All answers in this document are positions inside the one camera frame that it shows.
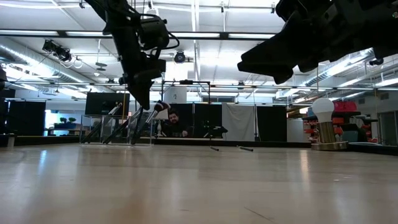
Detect black ceiling spotlight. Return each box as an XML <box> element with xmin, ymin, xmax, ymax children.
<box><xmin>42</xmin><ymin>39</ymin><xmax>73</xmax><ymax>63</ymax></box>

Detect white bulb lamp brass base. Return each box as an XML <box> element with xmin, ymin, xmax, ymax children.
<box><xmin>310</xmin><ymin>97</ymin><xmax>349</xmax><ymax>152</ymax></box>

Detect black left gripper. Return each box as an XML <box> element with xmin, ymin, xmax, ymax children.
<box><xmin>119</xmin><ymin>57</ymin><xmax>163</xmax><ymax>111</ymax></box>

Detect black overhead camera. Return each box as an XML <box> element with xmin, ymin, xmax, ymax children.
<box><xmin>173</xmin><ymin>50</ymin><xmax>187</xmax><ymax>64</ymax></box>

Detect black aluminium table frame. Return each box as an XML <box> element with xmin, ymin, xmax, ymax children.
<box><xmin>0</xmin><ymin>29</ymin><xmax>398</xmax><ymax>157</ymax></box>

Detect clear acrylic brush holder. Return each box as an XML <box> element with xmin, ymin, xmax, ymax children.
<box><xmin>79</xmin><ymin>113</ymin><xmax>154</xmax><ymax>147</ymax></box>

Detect wide black panel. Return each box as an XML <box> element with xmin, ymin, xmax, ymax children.
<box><xmin>169</xmin><ymin>103</ymin><xmax>223</xmax><ymax>138</ymax></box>

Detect green potted plants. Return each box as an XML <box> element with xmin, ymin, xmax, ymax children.
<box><xmin>58</xmin><ymin>116</ymin><xmax>78</xmax><ymax>130</ymax></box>

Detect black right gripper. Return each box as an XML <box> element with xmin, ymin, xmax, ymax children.
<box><xmin>237</xmin><ymin>0</ymin><xmax>384</xmax><ymax>86</ymax></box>

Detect black tabletop stand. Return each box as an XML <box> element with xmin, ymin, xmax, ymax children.
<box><xmin>203</xmin><ymin>125</ymin><xmax>229</xmax><ymax>139</ymax></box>

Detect black wall screen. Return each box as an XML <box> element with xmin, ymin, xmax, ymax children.
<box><xmin>84</xmin><ymin>91</ymin><xmax>131</xmax><ymax>116</ymax></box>

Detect red storage bin shelf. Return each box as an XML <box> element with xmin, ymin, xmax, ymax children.
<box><xmin>302</xmin><ymin>100</ymin><xmax>379</xmax><ymax>144</ymax></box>

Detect black rectangular metal frame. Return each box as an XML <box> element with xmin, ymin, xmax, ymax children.
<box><xmin>160</xmin><ymin>79</ymin><xmax>212</xmax><ymax>105</ymax></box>

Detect person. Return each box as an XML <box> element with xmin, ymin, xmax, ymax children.
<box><xmin>160</xmin><ymin>109</ymin><xmax>191</xmax><ymax>138</ymax></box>

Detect black-head makeup brush silver ferrule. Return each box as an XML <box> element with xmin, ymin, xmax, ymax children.
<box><xmin>130</xmin><ymin>100</ymin><xmax>172</xmax><ymax>146</ymax></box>

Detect tall black partition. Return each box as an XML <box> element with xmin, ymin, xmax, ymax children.
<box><xmin>5</xmin><ymin>99</ymin><xmax>47</xmax><ymax>137</ymax></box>
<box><xmin>256</xmin><ymin>105</ymin><xmax>288</xmax><ymax>143</ymax></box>

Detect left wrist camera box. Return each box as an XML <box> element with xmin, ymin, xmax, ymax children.
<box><xmin>146</xmin><ymin>58</ymin><xmax>167</xmax><ymax>75</ymax></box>

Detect white hanging sheet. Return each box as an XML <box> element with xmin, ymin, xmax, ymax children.
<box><xmin>221</xmin><ymin>101</ymin><xmax>257</xmax><ymax>142</ymax></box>

